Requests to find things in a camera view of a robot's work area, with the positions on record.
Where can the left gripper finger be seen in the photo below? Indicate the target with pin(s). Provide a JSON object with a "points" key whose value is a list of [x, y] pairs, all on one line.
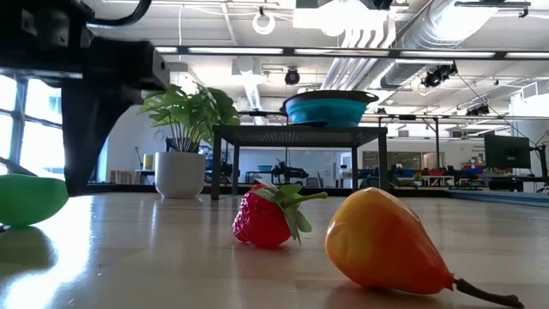
{"points": [[86, 137]]}

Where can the red toy strawberry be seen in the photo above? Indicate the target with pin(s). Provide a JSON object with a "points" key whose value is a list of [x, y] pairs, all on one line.
{"points": [[261, 221]]}

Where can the blue collapsible colander bowl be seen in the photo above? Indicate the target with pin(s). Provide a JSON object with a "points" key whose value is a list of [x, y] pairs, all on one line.
{"points": [[326, 112]]}

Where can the black background robot arm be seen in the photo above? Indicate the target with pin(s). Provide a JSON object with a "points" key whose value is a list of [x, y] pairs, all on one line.
{"points": [[287, 169]]}

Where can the large window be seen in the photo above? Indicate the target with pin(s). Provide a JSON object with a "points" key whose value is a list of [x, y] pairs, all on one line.
{"points": [[38, 141]]}

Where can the light wooden crate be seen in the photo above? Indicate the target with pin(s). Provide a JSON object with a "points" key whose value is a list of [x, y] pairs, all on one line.
{"points": [[124, 177]]}

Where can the yellow cylinder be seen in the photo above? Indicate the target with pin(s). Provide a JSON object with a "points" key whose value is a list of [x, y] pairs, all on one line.
{"points": [[148, 162]]}

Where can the green plant in white pot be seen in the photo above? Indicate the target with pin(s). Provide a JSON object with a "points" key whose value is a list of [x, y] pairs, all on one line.
{"points": [[180, 171]]}

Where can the overhead LED light bar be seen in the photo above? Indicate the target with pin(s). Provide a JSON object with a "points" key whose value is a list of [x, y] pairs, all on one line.
{"points": [[236, 50]]}

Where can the teal bin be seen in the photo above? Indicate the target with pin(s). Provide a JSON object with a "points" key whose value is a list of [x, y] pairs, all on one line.
{"points": [[264, 167]]}

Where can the perforated metal shelf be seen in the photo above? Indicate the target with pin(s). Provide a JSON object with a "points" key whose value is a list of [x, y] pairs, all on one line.
{"points": [[296, 136]]}

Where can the black ceiling spotlight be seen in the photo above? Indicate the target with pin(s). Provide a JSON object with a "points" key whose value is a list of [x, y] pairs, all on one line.
{"points": [[292, 77]]}

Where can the orange toy pear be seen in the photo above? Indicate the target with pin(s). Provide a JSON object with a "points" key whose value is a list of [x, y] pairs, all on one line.
{"points": [[381, 244]]}

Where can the black ceiling track lights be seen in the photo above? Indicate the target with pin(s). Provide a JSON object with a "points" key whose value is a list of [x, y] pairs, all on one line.
{"points": [[433, 78], [482, 110]]}

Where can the white background table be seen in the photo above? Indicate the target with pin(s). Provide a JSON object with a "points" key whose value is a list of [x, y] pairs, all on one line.
{"points": [[437, 179]]}

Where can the black background monitor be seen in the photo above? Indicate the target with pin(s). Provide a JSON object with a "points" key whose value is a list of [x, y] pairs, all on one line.
{"points": [[506, 151]]}

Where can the black monitor stand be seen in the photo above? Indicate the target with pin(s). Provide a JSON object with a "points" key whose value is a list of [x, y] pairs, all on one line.
{"points": [[542, 161]]}

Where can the black curved bracket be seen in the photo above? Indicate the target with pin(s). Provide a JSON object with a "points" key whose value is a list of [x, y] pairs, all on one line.
{"points": [[17, 167]]}

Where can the black metal gantry frame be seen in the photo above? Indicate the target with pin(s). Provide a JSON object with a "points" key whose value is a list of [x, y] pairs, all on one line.
{"points": [[407, 116]]}

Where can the silver ventilation duct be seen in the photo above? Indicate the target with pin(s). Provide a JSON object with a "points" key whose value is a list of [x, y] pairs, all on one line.
{"points": [[412, 64]]}

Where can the black ceiling rail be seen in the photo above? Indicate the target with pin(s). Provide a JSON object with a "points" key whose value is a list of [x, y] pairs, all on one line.
{"points": [[493, 3]]}

